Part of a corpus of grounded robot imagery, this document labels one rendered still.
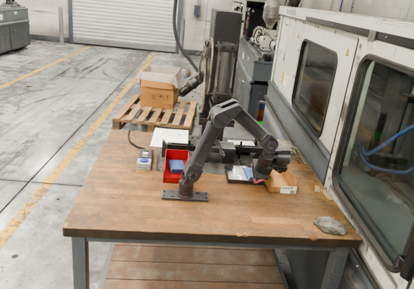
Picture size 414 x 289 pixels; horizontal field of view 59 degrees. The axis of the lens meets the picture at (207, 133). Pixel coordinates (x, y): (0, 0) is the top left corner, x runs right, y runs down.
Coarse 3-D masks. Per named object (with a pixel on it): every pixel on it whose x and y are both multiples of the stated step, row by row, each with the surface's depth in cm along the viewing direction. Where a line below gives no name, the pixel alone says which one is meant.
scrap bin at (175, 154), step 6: (168, 150) 186; (174, 150) 187; (180, 150) 187; (186, 150) 187; (168, 156) 188; (174, 156) 188; (180, 156) 188; (186, 156) 188; (168, 162) 185; (168, 168) 178; (168, 174) 172; (174, 174) 173; (180, 174) 173; (168, 180) 165; (174, 180) 165
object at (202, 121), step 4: (212, 100) 202; (212, 104) 191; (216, 104) 192; (200, 112) 190; (200, 116) 183; (204, 116) 184; (200, 120) 181; (204, 120) 181; (232, 120) 183; (200, 124) 182; (204, 124) 182; (228, 124) 183; (232, 124) 183
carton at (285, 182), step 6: (288, 168) 177; (270, 174) 183; (276, 174) 184; (282, 174) 184; (288, 174) 176; (270, 180) 165; (276, 180) 178; (282, 180) 178; (288, 180) 176; (294, 180) 167; (270, 186) 166; (276, 186) 172; (282, 186) 166; (288, 186) 166; (294, 186) 167; (276, 192) 167; (282, 192) 167; (288, 192) 168; (294, 192) 168
